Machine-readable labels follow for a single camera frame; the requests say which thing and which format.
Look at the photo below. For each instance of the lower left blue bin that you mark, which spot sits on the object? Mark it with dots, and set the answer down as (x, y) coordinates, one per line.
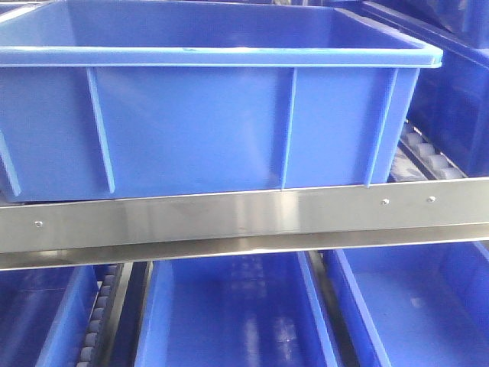
(44, 315)

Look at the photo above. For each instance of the large blue plastic bin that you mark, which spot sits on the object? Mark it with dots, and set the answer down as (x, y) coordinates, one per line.
(119, 99)

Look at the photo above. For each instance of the lower middle blue bin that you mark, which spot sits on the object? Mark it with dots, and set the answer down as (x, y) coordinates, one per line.
(239, 310)

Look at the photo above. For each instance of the right neighbour blue bin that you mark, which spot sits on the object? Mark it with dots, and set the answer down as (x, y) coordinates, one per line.
(450, 103)

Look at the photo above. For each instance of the lower right blue bin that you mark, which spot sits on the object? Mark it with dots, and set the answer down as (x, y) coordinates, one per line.
(414, 305)

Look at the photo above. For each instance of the steel front shelf beam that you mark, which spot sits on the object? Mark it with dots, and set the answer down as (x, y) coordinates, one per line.
(240, 223)

